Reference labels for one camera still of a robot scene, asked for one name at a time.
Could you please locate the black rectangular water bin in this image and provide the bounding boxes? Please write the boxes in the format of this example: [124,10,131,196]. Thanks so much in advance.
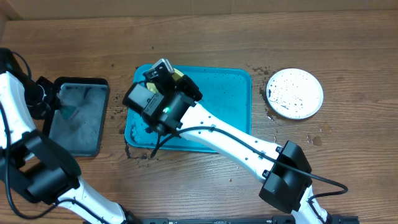
[42,77,110,157]

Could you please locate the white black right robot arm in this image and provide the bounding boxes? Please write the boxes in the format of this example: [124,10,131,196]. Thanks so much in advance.
[123,65,348,223]

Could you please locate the teal grey sponge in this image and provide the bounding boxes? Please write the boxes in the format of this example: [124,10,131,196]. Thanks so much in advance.
[59,105,78,120]

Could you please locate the yellow green speckled plate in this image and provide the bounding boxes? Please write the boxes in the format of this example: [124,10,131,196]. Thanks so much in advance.
[146,69,184,93]

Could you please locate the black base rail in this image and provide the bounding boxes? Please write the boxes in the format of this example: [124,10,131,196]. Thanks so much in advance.
[133,215,361,224]

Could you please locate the teal plastic tray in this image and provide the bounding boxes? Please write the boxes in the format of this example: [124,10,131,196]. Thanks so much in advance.
[124,65,252,149]

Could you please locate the white speckled plate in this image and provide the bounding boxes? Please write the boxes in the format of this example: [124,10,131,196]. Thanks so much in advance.
[266,68,324,120]

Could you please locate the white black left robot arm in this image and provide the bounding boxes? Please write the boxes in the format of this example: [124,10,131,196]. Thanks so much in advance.
[1,48,140,223]

